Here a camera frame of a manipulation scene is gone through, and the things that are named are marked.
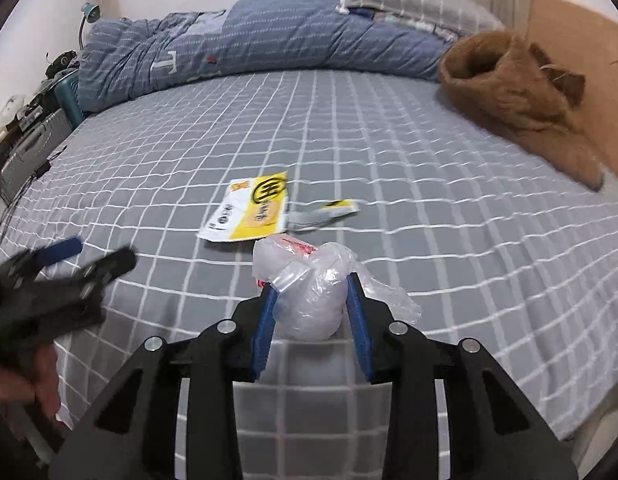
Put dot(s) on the blue desk lamp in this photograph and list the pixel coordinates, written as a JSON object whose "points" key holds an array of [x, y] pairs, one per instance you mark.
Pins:
{"points": [[91, 10]]}

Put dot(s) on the small yellow grey wrapper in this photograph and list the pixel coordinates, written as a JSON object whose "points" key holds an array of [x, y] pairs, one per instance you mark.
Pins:
{"points": [[314, 215]]}

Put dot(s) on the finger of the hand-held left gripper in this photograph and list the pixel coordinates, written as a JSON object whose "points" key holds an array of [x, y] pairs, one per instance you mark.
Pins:
{"points": [[109, 265], [59, 251]]}

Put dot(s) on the black device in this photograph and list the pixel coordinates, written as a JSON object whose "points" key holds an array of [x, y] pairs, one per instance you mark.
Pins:
{"points": [[64, 60]]}

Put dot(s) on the brown fleece garment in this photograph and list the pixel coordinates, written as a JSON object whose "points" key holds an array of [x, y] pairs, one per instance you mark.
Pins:
{"points": [[499, 85]]}

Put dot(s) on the grey suitcase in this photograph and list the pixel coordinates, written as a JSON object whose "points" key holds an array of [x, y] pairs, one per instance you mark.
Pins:
{"points": [[34, 150]]}

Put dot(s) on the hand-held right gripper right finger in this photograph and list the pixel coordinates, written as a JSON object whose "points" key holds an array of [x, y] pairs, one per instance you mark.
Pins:
{"points": [[359, 325]]}

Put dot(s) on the person's left hand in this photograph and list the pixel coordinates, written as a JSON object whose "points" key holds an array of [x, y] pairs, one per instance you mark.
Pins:
{"points": [[36, 380]]}

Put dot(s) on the blue striped quilt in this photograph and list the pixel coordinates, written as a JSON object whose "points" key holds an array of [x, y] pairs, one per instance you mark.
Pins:
{"points": [[264, 35]]}

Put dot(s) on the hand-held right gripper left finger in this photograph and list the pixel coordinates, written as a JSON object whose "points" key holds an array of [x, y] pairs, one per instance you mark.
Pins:
{"points": [[264, 330]]}

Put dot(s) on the white round object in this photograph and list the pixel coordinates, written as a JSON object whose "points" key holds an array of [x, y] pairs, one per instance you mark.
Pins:
{"points": [[11, 107]]}

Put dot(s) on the dark patterned cloth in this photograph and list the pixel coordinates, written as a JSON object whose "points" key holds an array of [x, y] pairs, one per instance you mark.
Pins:
{"points": [[569, 87]]}

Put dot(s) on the large yellow white wrapper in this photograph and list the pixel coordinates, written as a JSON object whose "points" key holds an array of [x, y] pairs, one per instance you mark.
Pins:
{"points": [[249, 210]]}

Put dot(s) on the wooden headboard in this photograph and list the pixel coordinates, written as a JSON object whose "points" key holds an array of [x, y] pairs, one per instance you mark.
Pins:
{"points": [[589, 50]]}

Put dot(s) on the translucent plastic bag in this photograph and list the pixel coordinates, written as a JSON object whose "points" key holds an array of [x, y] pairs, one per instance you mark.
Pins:
{"points": [[309, 300]]}

